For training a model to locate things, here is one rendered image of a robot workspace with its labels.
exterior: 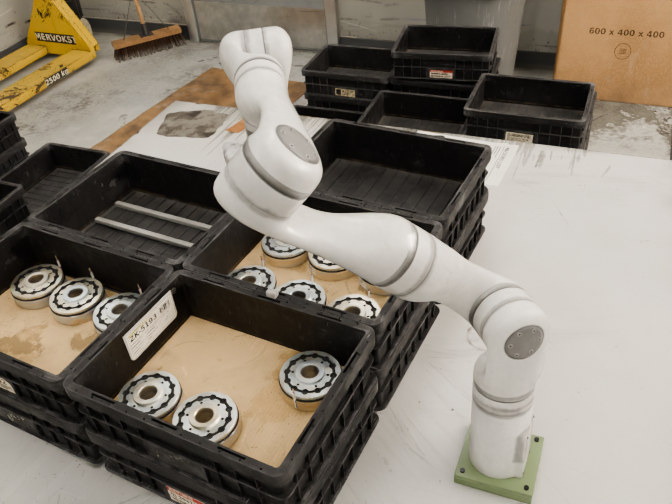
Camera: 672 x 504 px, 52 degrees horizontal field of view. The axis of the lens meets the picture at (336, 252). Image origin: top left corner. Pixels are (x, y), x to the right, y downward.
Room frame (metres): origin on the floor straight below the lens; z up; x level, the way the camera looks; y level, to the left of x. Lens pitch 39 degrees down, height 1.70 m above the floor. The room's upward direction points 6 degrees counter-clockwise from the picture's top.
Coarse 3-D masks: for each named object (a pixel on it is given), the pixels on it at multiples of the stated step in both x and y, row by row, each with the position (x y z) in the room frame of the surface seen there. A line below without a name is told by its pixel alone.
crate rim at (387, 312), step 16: (352, 208) 1.11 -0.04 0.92; (368, 208) 1.10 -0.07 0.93; (224, 224) 1.09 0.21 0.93; (432, 224) 1.03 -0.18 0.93; (208, 240) 1.05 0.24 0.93; (192, 256) 1.00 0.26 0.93; (208, 272) 0.95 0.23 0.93; (256, 288) 0.90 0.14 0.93; (304, 304) 0.84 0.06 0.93; (320, 304) 0.84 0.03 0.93; (384, 304) 0.82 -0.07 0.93; (400, 304) 0.84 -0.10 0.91; (352, 320) 0.79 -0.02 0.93; (368, 320) 0.79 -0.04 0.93; (384, 320) 0.79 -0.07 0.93
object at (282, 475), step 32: (160, 288) 0.92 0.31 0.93; (224, 288) 0.90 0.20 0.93; (128, 320) 0.85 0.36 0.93; (96, 352) 0.78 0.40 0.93; (64, 384) 0.72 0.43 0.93; (128, 416) 0.65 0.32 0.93; (320, 416) 0.61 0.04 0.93; (192, 448) 0.59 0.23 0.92; (224, 448) 0.57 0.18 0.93; (288, 480) 0.53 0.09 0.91
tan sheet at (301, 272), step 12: (252, 252) 1.12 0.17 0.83; (240, 264) 1.09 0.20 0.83; (252, 264) 1.09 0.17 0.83; (264, 264) 1.08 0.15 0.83; (276, 276) 1.04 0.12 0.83; (288, 276) 1.04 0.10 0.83; (300, 276) 1.03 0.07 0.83; (324, 288) 0.99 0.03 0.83; (336, 288) 0.99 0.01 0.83; (348, 288) 0.98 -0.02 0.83; (360, 288) 0.98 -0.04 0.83; (384, 300) 0.94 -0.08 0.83
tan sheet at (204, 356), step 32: (192, 320) 0.94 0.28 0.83; (160, 352) 0.86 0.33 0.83; (192, 352) 0.86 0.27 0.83; (224, 352) 0.85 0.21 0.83; (256, 352) 0.84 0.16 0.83; (288, 352) 0.83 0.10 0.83; (192, 384) 0.78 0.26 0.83; (224, 384) 0.77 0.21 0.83; (256, 384) 0.77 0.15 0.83; (256, 416) 0.70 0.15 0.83; (288, 416) 0.69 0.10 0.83; (256, 448) 0.64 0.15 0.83; (288, 448) 0.63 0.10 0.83
